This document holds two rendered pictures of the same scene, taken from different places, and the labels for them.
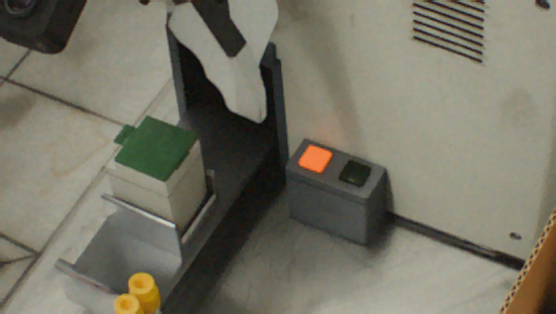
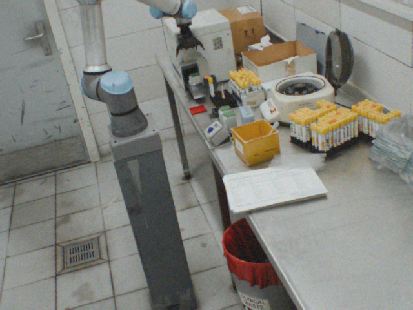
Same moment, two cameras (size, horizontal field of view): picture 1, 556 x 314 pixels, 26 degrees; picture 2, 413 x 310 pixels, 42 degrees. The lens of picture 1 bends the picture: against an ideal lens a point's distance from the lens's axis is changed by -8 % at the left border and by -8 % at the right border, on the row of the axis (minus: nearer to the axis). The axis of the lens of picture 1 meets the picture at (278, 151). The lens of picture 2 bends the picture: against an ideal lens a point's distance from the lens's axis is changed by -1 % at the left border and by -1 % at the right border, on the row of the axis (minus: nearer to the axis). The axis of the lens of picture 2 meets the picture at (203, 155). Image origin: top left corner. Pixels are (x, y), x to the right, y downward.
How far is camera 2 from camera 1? 2.13 m
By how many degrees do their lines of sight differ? 37
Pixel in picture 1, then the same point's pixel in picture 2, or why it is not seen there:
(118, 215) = (193, 86)
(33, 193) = (90, 225)
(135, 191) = (195, 81)
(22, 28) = (192, 42)
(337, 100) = (206, 67)
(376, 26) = (209, 51)
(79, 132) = (89, 212)
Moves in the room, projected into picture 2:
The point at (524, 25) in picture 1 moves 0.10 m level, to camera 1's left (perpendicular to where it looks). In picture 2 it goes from (226, 38) to (212, 45)
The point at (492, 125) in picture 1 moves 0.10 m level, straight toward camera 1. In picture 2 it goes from (226, 57) to (237, 61)
